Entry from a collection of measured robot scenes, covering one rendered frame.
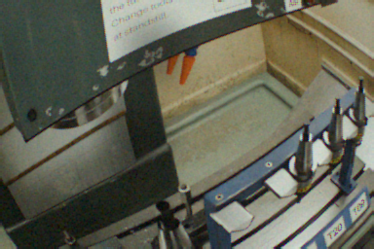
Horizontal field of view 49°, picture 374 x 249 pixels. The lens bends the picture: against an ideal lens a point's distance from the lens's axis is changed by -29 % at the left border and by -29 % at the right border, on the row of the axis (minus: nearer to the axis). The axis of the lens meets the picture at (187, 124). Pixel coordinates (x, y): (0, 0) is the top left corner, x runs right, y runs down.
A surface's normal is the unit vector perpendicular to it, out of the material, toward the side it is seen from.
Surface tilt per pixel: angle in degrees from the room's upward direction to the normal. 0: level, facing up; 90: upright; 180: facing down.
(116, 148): 90
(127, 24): 90
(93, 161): 91
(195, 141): 0
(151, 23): 90
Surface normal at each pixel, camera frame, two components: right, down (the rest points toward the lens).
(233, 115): -0.12, -0.75
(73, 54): 0.55, 0.49
